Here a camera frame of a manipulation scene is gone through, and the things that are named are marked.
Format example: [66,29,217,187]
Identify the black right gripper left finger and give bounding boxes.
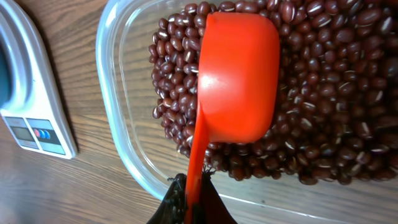
[147,173,187,224]

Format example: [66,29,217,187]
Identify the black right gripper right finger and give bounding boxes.
[196,169,237,224]

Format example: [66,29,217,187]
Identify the red plastic measuring scoop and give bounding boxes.
[185,12,280,223]

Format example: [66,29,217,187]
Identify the white digital kitchen scale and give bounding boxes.
[1,0,77,159]

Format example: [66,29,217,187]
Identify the blue plastic bowl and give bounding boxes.
[0,47,12,108]

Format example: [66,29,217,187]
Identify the red beans in container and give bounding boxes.
[148,0,397,185]

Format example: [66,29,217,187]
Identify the clear plastic bean container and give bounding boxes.
[96,1,397,223]

